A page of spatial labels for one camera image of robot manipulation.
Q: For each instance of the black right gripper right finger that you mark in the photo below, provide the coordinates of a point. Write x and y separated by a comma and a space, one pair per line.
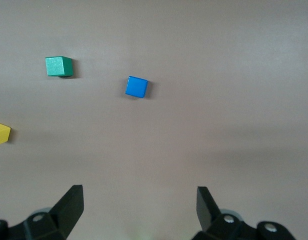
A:
208, 212

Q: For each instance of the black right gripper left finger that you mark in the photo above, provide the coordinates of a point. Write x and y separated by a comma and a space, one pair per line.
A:
68, 212

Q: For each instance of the yellow wooden block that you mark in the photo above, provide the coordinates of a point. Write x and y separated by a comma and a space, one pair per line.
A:
1, 135

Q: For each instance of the blue wooden block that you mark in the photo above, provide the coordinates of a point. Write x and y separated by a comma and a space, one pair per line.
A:
136, 86

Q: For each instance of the green wooden block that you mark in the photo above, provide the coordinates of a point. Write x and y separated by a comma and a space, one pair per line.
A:
58, 66

